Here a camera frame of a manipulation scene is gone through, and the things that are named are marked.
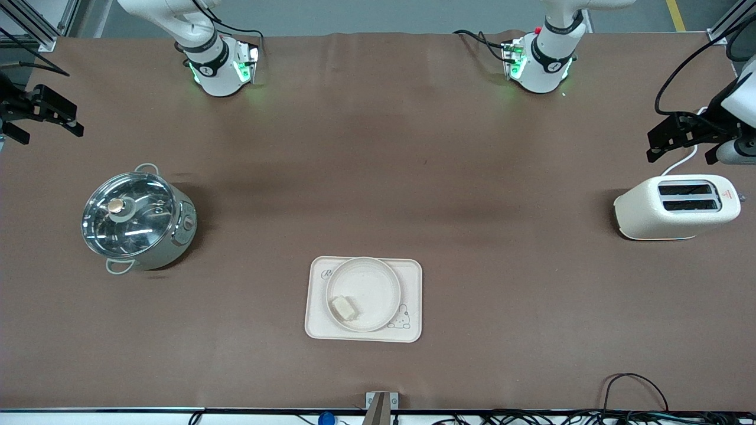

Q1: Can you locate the cream round plate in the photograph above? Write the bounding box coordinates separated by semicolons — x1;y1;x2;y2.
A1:
325;257;402;333

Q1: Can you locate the small white steamed bun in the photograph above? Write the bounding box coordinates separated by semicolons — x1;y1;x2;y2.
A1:
330;295;361;322

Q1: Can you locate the cream two-slot toaster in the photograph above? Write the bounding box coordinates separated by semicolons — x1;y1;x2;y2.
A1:
613;174;746;241

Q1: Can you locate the glass pot lid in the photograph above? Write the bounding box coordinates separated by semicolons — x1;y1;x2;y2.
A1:
82;172;178;258

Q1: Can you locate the steel electric cooking pot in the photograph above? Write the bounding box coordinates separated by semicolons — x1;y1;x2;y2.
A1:
81;163;198;276

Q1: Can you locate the brown table cover mat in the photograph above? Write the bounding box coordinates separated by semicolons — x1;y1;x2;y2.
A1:
0;31;756;412

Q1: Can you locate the cream rabbit print tray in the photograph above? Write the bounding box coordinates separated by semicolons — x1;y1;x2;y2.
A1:
305;256;423;344

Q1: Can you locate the white toaster power cable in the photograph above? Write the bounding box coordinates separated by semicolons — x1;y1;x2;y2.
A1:
660;106;709;176

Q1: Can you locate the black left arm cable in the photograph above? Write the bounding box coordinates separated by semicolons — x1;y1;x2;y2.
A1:
654;0;756;117

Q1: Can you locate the aluminium frame profile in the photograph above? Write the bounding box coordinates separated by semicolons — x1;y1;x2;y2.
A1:
708;0;756;43
0;0;80;53

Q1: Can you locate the black looped cable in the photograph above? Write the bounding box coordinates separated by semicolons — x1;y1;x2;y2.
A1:
601;373;670;414

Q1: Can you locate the black left base cable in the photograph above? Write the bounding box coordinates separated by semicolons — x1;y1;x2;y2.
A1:
453;28;509;63

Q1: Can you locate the black cable bundle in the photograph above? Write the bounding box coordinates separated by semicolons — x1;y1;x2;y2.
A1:
431;408;756;425

